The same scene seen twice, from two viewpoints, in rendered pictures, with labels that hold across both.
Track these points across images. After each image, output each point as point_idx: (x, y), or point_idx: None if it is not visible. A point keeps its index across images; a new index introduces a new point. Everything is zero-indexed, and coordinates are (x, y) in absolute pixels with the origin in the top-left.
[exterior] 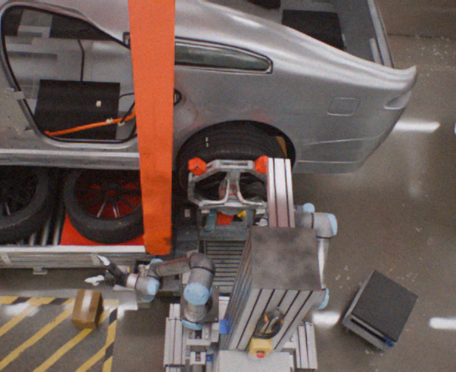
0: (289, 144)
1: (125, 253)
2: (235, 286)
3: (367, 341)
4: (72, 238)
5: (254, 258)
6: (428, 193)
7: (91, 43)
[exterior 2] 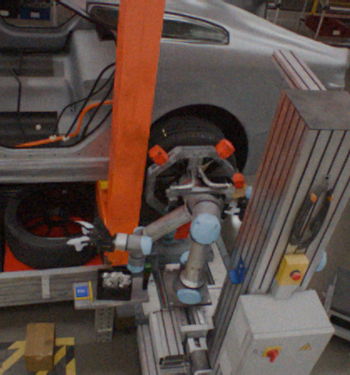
0: (235, 150)
1: (79, 274)
2: (253, 205)
3: (347, 345)
4: (16, 269)
5: (299, 110)
6: None
7: (26, 78)
